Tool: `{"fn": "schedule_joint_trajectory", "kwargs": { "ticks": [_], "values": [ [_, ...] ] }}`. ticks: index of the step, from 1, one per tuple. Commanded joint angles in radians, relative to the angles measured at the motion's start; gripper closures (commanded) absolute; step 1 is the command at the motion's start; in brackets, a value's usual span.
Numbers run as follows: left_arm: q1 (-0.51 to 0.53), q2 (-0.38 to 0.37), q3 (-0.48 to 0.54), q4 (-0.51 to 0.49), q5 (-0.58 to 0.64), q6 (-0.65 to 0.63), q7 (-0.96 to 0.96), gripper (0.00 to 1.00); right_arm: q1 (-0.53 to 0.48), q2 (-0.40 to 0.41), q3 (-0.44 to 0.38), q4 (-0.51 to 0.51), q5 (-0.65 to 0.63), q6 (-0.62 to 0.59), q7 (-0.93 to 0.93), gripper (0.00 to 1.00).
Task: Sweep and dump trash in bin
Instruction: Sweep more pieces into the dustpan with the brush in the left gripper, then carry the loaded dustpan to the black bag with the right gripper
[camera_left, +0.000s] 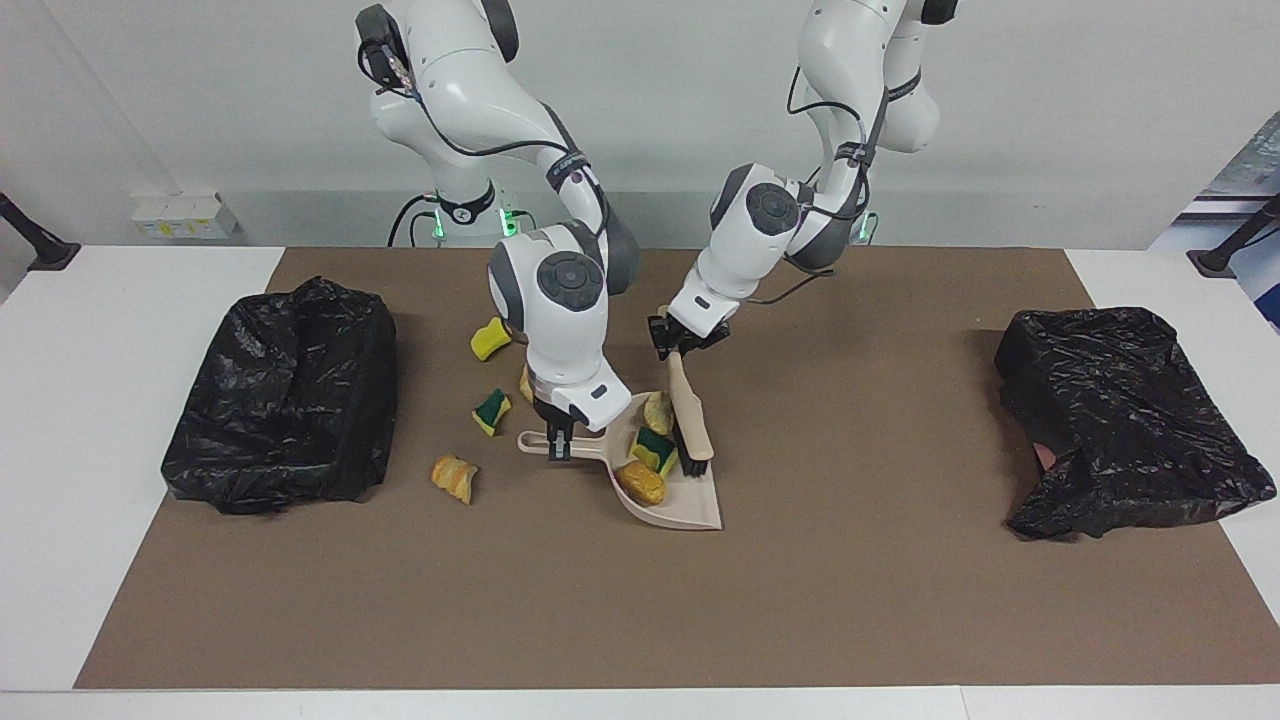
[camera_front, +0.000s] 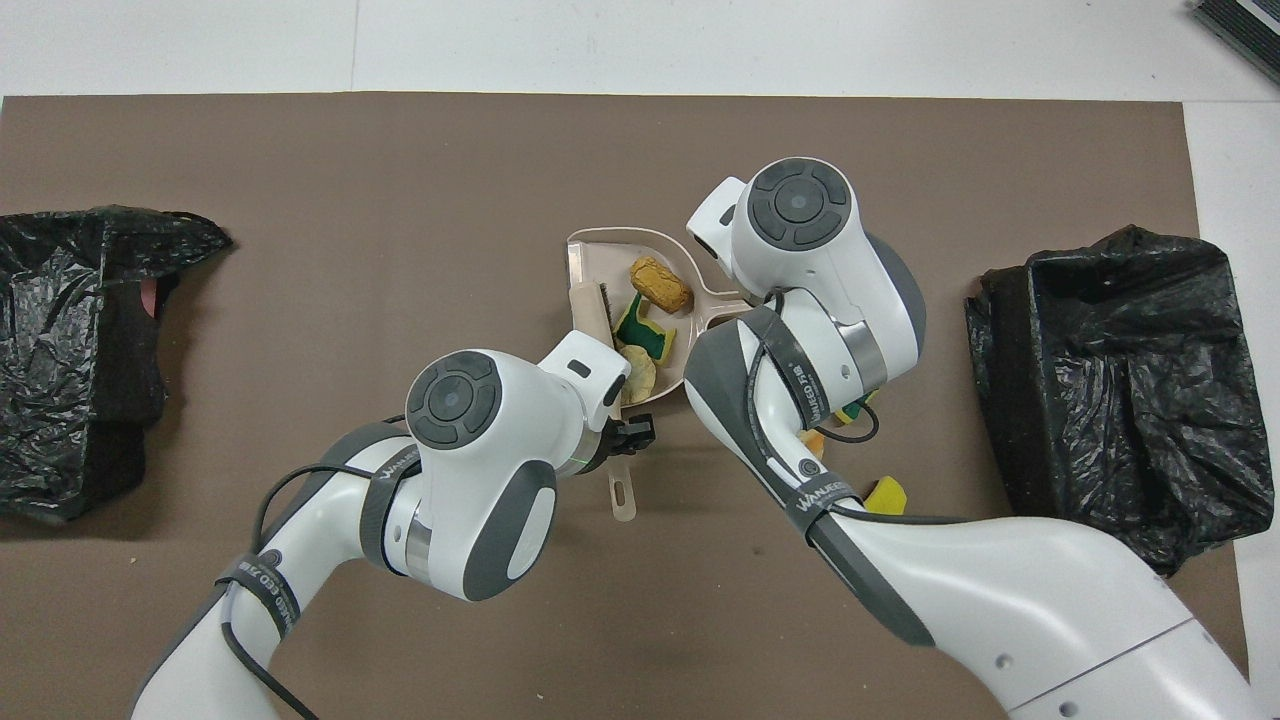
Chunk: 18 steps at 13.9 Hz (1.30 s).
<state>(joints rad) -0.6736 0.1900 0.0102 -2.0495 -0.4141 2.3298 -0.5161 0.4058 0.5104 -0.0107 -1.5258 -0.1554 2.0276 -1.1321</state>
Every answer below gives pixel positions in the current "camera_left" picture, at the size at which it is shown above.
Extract golden brown bread roll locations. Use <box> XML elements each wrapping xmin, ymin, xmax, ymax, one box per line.
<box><xmin>614</xmin><ymin>460</ymin><xmax>668</xmax><ymax>507</ymax></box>

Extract brown paper table mat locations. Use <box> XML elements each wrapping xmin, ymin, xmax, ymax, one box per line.
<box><xmin>75</xmin><ymin>247</ymin><xmax>1280</xmax><ymax>691</ymax></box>

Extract beige hand brush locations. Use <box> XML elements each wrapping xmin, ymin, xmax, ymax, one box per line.
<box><xmin>660</xmin><ymin>305</ymin><xmax>715</xmax><ymax>477</ymax></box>

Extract plain yellow sponge piece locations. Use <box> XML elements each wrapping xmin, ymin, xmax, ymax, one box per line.
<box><xmin>470</xmin><ymin>316</ymin><xmax>514</xmax><ymax>362</ymax></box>

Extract white box on table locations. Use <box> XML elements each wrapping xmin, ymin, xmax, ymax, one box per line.
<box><xmin>130</xmin><ymin>193</ymin><xmax>239</xmax><ymax>241</ymax></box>

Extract beige plastic dustpan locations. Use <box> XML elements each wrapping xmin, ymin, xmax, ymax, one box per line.
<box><xmin>517</xmin><ymin>390</ymin><xmax>724</xmax><ymax>532</ymax></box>

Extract black bag lined bin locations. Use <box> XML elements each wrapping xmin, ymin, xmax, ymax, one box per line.
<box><xmin>161</xmin><ymin>276</ymin><xmax>399</xmax><ymax>516</ymax></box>
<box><xmin>995</xmin><ymin>306</ymin><xmax>1278</xmax><ymax>541</ymax></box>

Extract black right base cable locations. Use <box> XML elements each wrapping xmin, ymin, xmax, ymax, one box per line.
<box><xmin>387</xmin><ymin>193</ymin><xmax>441</xmax><ymax>248</ymax></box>

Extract yellow green sponge piece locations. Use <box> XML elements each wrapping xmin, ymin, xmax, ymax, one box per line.
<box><xmin>630</xmin><ymin>428</ymin><xmax>681</xmax><ymax>475</ymax></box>
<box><xmin>472</xmin><ymin>389</ymin><xmax>513</xmax><ymax>438</ymax></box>

